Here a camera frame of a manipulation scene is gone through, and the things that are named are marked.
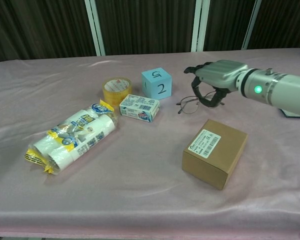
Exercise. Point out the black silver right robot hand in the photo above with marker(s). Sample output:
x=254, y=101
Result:
x=220, y=73

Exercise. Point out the thin-framed eyeglasses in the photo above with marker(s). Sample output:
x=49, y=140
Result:
x=189, y=106

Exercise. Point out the dark blue glasses case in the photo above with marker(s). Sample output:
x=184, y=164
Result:
x=290, y=114

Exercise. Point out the white blue soap box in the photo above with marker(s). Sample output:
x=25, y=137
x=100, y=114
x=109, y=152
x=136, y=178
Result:
x=140, y=107

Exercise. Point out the brown labelled cardboard box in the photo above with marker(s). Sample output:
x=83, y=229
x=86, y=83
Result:
x=210, y=167

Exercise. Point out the light blue numbered cube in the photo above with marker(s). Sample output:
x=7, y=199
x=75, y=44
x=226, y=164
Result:
x=160, y=87

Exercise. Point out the yellow clear tape roll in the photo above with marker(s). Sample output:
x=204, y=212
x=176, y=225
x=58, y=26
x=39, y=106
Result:
x=108, y=96

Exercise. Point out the pink tablecloth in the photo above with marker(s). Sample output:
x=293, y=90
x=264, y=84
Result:
x=140, y=187

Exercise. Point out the white paper roll pack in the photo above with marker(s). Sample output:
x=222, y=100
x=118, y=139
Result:
x=90, y=130

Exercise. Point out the white partition frame post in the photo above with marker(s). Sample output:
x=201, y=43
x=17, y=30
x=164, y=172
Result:
x=95, y=27
x=200, y=25
x=251, y=25

